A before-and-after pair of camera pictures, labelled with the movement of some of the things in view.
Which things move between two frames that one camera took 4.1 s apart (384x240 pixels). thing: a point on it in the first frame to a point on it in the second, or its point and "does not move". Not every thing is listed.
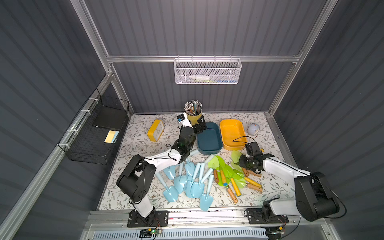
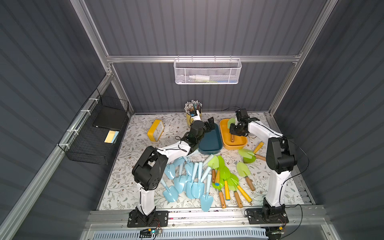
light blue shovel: x=197 y=188 does not move
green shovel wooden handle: x=241 y=183 to x=243 y=170
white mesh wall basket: x=207 y=71 does not move
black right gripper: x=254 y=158 to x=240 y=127
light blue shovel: x=180 y=181 does not move
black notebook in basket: x=110 y=117 does not move
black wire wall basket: x=95 y=130 does not move
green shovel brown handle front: x=222 y=177 to x=219 y=188
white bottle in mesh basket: x=200 y=78 does not move
